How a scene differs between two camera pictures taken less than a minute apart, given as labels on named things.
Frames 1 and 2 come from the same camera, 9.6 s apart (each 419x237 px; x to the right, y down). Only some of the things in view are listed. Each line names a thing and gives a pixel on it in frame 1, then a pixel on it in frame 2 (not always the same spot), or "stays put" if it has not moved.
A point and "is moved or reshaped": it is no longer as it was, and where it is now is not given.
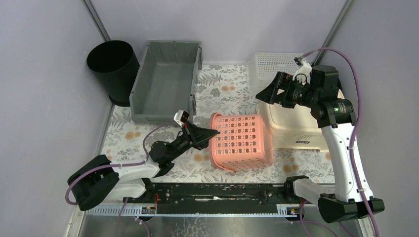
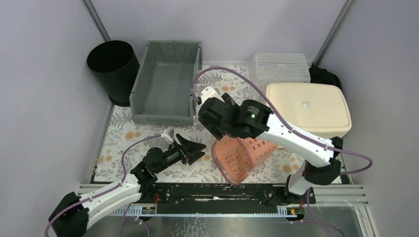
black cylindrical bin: x=116 y=63 stays put
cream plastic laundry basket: x=293 y=129 is moved or reshaped
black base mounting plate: x=187 y=194 stays put
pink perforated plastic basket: x=245 y=142 is moved or reshaped
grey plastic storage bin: x=166 y=81 stays put
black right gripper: x=282 y=81 → x=216 y=130
